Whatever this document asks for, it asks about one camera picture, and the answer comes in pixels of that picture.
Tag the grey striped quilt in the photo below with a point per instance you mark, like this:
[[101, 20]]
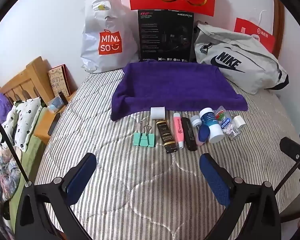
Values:
[[140, 180]]

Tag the white floral pillow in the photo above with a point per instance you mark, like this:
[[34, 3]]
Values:
[[25, 120]]

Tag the purple plush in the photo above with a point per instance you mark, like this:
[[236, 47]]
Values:
[[1, 103]]

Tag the small black bottle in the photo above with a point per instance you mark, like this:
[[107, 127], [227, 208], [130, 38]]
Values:
[[63, 97]]

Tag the decorated book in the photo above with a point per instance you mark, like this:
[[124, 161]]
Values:
[[58, 82]]

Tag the clear candy bottle white cap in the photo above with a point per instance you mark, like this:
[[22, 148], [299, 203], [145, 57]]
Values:
[[226, 125]]

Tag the black gold tube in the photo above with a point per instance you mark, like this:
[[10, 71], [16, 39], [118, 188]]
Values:
[[167, 137]]

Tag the patterned blanket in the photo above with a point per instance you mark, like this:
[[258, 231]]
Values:
[[2, 170]]

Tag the black phone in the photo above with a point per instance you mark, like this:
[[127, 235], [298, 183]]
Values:
[[53, 126]]

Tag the small blue white box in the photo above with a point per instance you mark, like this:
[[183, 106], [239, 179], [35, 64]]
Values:
[[54, 104]]

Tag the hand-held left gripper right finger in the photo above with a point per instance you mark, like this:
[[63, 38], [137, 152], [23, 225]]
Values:
[[215, 180]]

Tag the wooden headboard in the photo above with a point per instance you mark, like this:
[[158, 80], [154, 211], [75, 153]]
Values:
[[27, 80]]

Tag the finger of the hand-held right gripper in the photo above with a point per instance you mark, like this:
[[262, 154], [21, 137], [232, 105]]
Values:
[[290, 147]]

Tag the pink highlighter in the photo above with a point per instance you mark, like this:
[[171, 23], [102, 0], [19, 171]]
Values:
[[178, 128]]

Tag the black rectangular case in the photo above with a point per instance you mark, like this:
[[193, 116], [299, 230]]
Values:
[[189, 135]]

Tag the grey sling bag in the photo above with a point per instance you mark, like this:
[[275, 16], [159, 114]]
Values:
[[252, 62]]

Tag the small grey white bottle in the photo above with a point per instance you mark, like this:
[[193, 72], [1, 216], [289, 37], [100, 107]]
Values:
[[196, 121]]

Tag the purple towel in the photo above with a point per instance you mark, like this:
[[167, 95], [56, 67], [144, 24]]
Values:
[[177, 87]]

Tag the wooden nightstand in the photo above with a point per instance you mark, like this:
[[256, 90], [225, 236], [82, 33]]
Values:
[[43, 125]]

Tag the white blue cream jar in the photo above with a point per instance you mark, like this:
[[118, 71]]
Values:
[[212, 125]]

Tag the white plastic shopping bag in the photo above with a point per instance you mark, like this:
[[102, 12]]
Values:
[[95, 42]]

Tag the white tape roll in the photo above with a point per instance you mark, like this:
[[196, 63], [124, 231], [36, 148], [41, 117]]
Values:
[[158, 113]]

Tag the black headset box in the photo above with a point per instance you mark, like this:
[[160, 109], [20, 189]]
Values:
[[165, 40]]

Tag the wooden post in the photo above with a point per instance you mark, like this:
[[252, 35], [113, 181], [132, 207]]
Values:
[[280, 27]]

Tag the green binder clip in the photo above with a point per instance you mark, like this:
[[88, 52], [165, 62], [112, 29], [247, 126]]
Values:
[[145, 140]]

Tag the green bedsheet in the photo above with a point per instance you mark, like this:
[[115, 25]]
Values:
[[27, 160]]

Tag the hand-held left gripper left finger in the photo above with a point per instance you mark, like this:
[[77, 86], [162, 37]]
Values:
[[82, 175]]

